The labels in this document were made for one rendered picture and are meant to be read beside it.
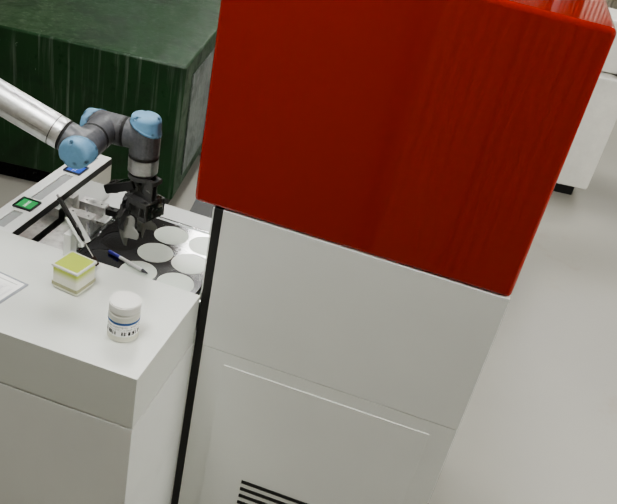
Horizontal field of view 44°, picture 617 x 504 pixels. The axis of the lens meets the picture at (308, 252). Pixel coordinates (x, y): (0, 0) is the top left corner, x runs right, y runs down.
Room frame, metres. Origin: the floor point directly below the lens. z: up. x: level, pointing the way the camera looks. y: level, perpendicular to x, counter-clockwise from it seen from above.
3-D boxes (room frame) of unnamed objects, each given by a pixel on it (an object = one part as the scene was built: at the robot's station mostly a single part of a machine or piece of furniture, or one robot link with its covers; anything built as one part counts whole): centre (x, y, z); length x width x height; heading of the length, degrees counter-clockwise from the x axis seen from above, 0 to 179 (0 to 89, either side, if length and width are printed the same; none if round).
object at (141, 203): (1.70, 0.44, 1.13); 0.09 x 0.08 x 0.12; 63
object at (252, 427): (1.90, -0.17, 0.41); 0.82 x 0.70 x 0.82; 171
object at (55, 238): (1.82, 0.68, 0.87); 0.36 x 0.08 x 0.03; 171
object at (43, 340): (1.43, 0.57, 0.89); 0.62 x 0.35 x 0.14; 81
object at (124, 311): (1.35, 0.37, 1.01); 0.07 x 0.07 x 0.10
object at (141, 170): (1.71, 0.45, 1.21); 0.08 x 0.08 x 0.05
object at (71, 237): (1.57, 0.56, 1.03); 0.06 x 0.04 x 0.13; 81
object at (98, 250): (1.80, 0.42, 0.90); 0.34 x 0.34 x 0.01; 81
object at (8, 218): (1.92, 0.76, 0.89); 0.55 x 0.09 x 0.14; 171
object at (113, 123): (1.70, 0.55, 1.28); 0.11 x 0.11 x 0.08; 85
